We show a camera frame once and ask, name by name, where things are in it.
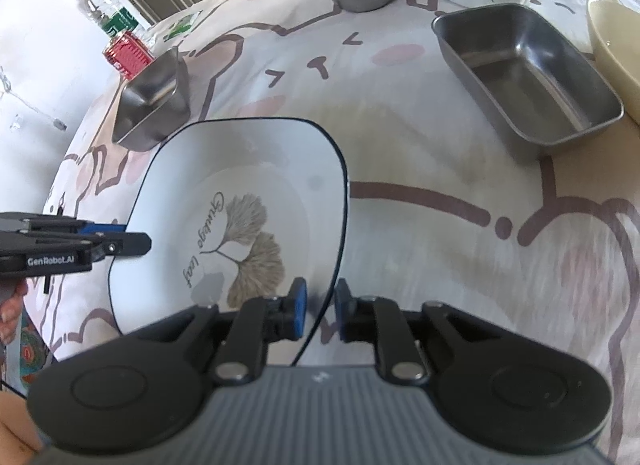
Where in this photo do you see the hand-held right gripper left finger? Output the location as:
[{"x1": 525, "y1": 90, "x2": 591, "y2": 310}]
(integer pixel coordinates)
[{"x1": 125, "y1": 277, "x2": 308, "y2": 387}]

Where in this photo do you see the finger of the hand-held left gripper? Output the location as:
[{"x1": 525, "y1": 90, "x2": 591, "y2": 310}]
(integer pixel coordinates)
[
  {"x1": 89, "y1": 232, "x2": 152, "y2": 266},
  {"x1": 75, "y1": 222, "x2": 128, "y2": 237}
]

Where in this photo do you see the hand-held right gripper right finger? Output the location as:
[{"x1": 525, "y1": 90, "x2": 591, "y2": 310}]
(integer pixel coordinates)
[{"x1": 334, "y1": 279, "x2": 521, "y2": 387}]

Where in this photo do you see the white plate with dark rim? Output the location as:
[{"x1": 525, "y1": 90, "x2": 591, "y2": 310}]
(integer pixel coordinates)
[{"x1": 107, "y1": 118, "x2": 349, "y2": 368}]

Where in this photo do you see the small rectangular steel tray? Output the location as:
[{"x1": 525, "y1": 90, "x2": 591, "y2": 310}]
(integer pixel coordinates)
[{"x1": 111, "y1": 48, "x2": 191, "y2": 151}]

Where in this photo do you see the large rectangular steel tray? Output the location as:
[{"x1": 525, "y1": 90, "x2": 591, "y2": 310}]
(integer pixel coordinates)
[{"x1": 432, "y1": 2, "x2": 625, "y2": 164}]

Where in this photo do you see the cream bowl with handles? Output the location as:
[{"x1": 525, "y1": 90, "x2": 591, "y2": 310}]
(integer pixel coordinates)
[{"x1": 585, "y1": 0, "x2": 640, "y2": 126}]

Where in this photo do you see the person's left hand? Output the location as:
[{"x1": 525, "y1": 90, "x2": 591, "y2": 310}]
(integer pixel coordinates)
[{"x1": 0, "y1": 281, "x2": 29, "y2": 346}]

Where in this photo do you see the patterned clothing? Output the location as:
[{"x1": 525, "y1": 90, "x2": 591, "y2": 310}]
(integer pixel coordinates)
[{"x1": 10, "y1": 315, "x2": 56, "y2": 381}]

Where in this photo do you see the cartoon printed tablecloth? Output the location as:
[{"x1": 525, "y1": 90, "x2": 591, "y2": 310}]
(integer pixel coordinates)
[{"x1": 42, "y1": 0, "x2": 640, "y2": 465}]

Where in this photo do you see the person's left leg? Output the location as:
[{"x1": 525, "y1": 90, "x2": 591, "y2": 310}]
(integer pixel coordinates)
[{"x1": 0, "y1": 385, "x2": 48, "y2": 456}]

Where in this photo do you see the red drink can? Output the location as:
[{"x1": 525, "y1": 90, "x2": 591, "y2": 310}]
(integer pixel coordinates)
[{"x1": 102, "y1": 30, "x2": 156, "y2": 81}]

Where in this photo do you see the green packet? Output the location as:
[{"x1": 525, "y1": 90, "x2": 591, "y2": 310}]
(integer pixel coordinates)
[{"x1": 162, "y1": 12, "x2": 198, "y2": 43}]

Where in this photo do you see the clear bottle with green label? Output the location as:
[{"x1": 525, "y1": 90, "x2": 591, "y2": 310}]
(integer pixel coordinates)
[{"x1": 82, "y1": 0, "x2": 143, "y2": 41}]

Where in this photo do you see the white charger cable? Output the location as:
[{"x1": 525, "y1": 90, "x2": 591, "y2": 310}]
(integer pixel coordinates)
[{"x1": 0, "y1": 68, "x2": 68, "y2": 132}]

